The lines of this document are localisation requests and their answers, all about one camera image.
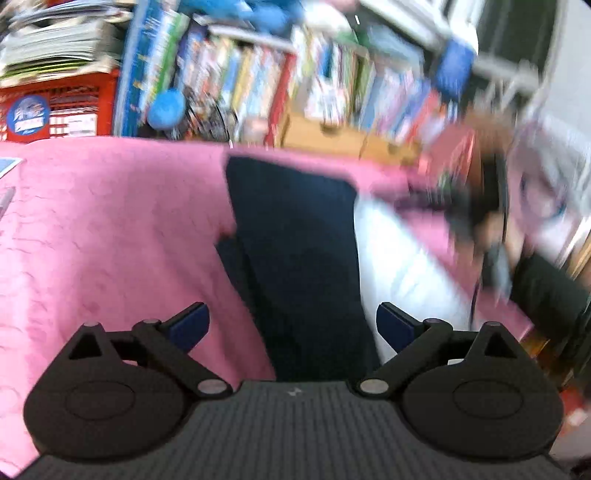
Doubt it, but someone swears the pink toy house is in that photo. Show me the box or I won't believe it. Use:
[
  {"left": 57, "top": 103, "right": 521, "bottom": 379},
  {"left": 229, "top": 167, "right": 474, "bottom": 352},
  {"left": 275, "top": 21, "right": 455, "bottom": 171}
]
[{"left": 417, "top": 124, "right": 477, "bottom": 186}]

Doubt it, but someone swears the navy and white jacket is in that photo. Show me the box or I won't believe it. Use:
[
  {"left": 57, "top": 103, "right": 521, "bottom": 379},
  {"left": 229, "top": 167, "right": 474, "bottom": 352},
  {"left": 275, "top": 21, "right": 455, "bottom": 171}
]
[{"left": 215, "top": 154, "right": 486, "bottom": 385}]

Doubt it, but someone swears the blue plush ball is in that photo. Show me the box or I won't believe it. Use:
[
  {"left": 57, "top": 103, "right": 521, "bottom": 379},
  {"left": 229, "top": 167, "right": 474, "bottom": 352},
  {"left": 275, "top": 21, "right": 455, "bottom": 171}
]
[{"left": 146, "top": 88, "right": 186, "bottom": 131}]

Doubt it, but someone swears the red plastic crate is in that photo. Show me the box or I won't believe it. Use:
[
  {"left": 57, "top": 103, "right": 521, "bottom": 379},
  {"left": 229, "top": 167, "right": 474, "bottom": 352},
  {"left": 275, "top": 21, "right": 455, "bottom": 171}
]
[{"left": 0, "top": 69, "right": 122, "bottom": 142}]

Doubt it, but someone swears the row of colourful books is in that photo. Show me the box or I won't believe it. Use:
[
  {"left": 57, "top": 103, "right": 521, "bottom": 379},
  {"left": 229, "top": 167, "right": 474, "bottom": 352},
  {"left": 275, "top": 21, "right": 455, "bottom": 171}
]
[{"left": 113, "top": 0, "right": 468, "bottom": 158}]

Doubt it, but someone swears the wooden drawer box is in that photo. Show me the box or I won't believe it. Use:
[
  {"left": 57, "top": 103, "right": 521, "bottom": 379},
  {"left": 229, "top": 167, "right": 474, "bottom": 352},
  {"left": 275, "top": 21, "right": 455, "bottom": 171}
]
[{"left": 278, "top": 113, "right": 424, "bottom": 168}]

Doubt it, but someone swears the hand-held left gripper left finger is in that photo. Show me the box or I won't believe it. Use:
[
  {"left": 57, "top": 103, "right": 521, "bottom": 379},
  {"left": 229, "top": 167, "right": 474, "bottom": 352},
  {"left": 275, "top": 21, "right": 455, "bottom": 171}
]
[{"left": 64, "top": 302, "right": 234, "bottom": 401}]

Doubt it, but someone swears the stack of magazines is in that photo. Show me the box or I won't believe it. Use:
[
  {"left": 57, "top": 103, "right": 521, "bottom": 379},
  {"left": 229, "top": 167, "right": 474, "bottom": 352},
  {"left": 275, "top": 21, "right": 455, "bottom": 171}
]
[{"left": 0, "top": 0, "right": 124, "bottom": 89}]

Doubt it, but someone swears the blue plush toy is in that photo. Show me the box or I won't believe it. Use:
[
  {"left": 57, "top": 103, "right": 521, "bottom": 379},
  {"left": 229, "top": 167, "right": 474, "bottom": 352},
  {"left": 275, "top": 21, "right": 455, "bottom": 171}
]
[{"left": 177, "top": 0, "right": 306, "bottom": 36}]

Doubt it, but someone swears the white printed box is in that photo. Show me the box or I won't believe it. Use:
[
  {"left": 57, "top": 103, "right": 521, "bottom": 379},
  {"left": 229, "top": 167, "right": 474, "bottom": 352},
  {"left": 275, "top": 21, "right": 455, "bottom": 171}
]
[{"left": 512, "top": 114, "right": 591, "bottom": 274}]

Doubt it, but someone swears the white window frame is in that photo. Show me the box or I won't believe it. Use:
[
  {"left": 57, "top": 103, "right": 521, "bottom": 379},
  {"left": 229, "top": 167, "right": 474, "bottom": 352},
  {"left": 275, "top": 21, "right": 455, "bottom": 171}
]
[{"left": 360, "top": 0, "right": 557, "bottom": 95}]

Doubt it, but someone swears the pink blanket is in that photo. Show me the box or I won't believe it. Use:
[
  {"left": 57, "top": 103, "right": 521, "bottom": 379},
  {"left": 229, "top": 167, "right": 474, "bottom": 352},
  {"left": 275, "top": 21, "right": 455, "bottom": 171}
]
[{"left": 0, "top": 136, "right": 537, "bottom": 477}]

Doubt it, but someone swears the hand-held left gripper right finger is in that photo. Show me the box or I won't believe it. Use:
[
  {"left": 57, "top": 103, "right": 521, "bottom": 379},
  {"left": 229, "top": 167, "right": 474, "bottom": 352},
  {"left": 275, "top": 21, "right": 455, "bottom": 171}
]
[{"left": 355, "top": 302, "right": 528, "bottom": 400}]

